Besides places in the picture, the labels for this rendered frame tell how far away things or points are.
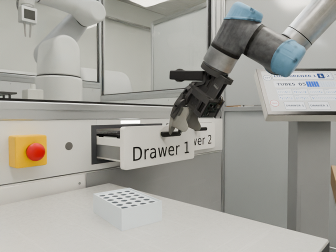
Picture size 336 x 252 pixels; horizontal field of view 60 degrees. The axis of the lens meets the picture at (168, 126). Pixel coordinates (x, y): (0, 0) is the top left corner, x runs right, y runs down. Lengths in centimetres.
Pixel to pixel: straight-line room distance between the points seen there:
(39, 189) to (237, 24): 61
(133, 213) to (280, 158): 204
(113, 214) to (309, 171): 119
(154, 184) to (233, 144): 172
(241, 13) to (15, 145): 57
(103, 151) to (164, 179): 32
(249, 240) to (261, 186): 210
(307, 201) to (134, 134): 107
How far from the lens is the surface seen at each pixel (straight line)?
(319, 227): 167
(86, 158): 85
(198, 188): 125
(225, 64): 70
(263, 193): 260
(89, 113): 85
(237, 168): 269
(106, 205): 57
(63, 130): 81
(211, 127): 125
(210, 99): 71
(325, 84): 162
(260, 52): 67
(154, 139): 81
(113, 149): 80
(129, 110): 93
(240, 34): 68
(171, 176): 110
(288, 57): 66
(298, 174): 157
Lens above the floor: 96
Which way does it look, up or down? 2 degrees down
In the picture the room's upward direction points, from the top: straight up
